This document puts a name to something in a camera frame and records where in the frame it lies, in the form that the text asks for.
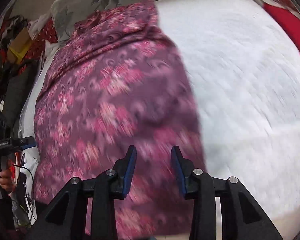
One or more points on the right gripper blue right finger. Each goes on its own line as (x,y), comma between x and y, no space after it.
(183,169)

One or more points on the white quilted mattress cover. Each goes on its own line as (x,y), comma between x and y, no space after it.
(244,73)

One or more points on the dark green puffer jacket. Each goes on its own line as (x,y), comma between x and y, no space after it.
(18,90)

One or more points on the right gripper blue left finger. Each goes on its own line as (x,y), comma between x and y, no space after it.
(124,169)

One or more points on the red cushion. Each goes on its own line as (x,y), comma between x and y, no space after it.
(288,22)

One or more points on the person's left hand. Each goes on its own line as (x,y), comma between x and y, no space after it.
(6,181)

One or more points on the purple floral shirt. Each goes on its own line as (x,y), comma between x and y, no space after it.
(119,81)

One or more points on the yellow cardboard box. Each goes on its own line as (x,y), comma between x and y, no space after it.
(19,47)

